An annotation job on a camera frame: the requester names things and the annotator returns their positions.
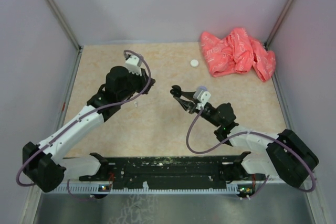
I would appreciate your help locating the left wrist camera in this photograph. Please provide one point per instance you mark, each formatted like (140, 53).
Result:
(133, 65)

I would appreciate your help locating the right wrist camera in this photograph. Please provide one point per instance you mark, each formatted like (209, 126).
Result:
(202, 96)

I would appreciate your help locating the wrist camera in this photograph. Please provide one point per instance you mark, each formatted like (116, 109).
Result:
(202, 96)
(133, 65)

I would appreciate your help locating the black round charging case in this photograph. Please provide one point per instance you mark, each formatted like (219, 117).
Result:
(176, 91)

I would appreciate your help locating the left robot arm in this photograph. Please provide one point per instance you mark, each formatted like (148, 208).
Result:
(45, 163)

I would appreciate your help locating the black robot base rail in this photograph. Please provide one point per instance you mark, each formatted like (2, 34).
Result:
(171, 172)

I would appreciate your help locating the white round charging case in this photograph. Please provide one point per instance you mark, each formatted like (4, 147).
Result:
(194, 63)

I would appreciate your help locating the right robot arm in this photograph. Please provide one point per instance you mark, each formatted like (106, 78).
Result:
(283, 155)

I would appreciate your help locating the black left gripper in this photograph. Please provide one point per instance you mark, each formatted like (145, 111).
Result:
(143, 80)

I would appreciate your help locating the pink plastic bag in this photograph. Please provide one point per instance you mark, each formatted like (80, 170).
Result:
(237, 53)

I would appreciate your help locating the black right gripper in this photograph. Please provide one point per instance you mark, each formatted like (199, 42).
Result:
(186, 104)

